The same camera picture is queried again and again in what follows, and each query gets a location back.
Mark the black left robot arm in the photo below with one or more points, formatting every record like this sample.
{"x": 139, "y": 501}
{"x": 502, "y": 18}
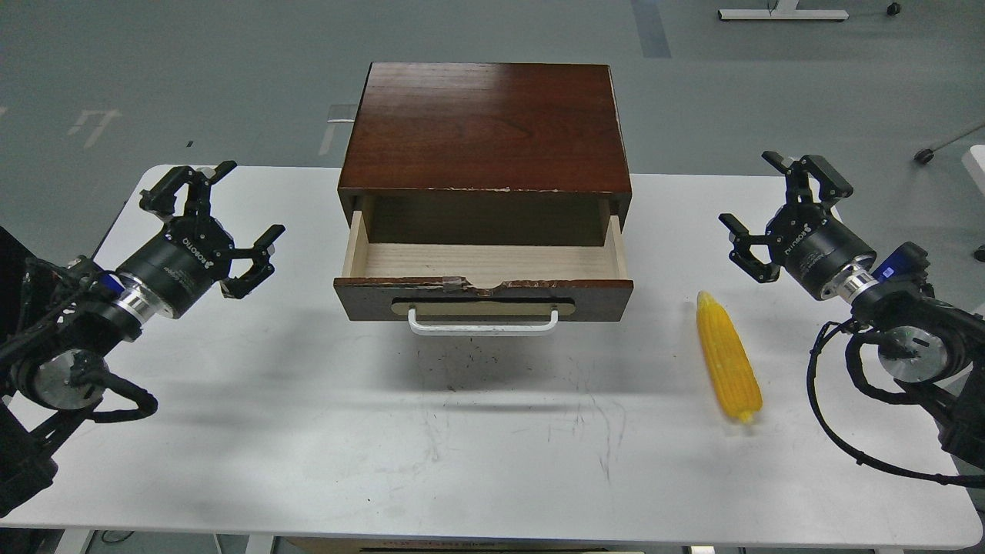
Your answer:
{"x": 59, "y": 322}

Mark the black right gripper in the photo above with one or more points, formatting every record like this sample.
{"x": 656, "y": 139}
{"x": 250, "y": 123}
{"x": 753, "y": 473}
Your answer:
{"x": 807, "y": 241}

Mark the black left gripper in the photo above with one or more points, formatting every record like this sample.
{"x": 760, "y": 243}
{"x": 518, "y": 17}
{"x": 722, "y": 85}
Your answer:
{"x": 179, "y": 264}

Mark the white stand base with caster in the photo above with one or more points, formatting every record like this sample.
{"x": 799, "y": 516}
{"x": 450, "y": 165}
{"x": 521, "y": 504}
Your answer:
{"x": 783, "y": 11}

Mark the dark wooden cabinet box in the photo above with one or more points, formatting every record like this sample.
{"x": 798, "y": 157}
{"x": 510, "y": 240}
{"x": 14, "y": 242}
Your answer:
{"x": 488, "y": 153}

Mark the wooden drawer with white handle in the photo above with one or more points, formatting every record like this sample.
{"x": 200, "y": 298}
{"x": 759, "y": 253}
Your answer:
{"x": 483, "y": 284}

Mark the grey chair leg with caster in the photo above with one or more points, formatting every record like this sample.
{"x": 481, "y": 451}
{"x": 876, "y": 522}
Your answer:
{"x": 926, "y": 154}

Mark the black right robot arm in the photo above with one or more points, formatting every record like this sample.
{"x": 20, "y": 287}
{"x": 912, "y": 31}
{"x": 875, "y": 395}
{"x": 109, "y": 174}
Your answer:
{"x": 905, "y": 346}

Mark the yellow corn cob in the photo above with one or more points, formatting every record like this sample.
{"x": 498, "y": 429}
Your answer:
{"x": 731, "y": 374}

